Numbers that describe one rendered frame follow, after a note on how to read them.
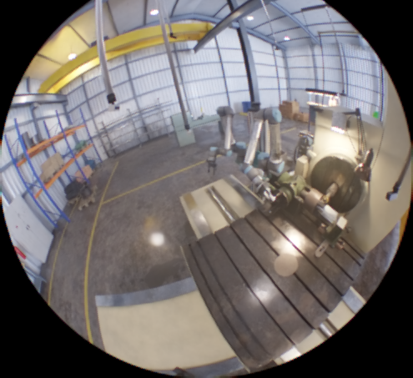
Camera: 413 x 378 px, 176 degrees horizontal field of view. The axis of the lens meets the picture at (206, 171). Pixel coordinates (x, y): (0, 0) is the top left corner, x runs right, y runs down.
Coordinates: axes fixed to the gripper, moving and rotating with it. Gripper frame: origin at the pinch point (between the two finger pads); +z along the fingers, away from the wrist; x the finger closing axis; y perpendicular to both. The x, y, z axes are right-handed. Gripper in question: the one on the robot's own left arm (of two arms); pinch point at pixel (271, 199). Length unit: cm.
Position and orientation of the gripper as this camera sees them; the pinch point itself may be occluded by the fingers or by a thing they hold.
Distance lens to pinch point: 109.9
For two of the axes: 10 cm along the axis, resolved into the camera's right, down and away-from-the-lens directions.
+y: -9.0, 3.7, -2.4
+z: 4.4, 7.1, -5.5
